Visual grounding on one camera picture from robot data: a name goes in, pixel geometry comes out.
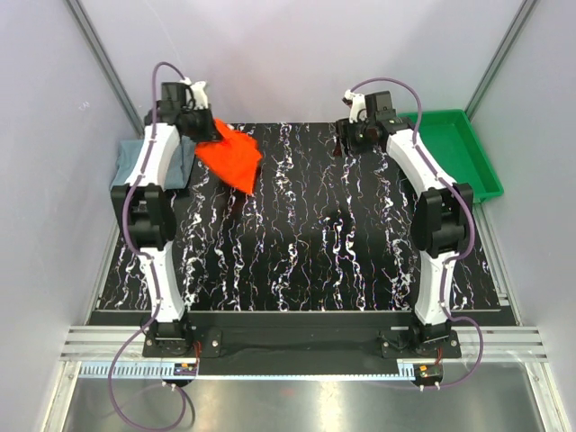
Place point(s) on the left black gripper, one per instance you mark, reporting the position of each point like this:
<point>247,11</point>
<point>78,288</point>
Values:
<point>211,132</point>

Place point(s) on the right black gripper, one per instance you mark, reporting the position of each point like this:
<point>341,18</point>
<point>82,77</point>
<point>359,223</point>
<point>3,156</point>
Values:
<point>344,130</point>

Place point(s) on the orange t shirt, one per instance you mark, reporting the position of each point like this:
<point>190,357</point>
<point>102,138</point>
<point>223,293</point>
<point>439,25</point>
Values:
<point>234,159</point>

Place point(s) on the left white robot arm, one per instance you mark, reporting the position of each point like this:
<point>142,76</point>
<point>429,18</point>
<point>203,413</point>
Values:
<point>145,215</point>

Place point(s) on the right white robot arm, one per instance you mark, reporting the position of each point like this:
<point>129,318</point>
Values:
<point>442,227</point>

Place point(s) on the folded grey-blue t shirt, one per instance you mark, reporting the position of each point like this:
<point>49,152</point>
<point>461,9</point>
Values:
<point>179,170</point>

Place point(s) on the black marbled table mat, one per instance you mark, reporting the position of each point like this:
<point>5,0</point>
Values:
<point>321,232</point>

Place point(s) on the green plastic tray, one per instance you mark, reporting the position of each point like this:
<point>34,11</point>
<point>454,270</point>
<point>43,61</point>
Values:
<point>451,139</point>

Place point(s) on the right orange connector block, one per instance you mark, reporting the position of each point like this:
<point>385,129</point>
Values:
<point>430,372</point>

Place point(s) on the orange connector block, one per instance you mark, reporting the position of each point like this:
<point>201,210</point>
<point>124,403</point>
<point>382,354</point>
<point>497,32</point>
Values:
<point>430,372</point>
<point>185,369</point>

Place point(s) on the left orange connector block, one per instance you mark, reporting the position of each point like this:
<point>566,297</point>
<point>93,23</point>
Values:
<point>185,369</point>

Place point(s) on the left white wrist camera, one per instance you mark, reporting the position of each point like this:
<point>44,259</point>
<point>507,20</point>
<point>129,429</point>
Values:
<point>198,98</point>

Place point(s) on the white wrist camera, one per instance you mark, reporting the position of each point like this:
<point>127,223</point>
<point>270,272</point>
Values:
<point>198,98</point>
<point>356,104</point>

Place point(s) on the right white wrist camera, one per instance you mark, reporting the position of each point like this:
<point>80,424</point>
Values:
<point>356,104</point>

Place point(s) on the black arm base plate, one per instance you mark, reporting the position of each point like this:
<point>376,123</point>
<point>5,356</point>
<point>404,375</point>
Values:
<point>290,365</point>

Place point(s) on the aluminium frame rail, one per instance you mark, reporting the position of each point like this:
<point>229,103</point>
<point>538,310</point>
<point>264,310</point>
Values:
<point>496,344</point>

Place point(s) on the white slotted cable duct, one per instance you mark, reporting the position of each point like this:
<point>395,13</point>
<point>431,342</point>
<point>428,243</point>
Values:
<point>130,370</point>

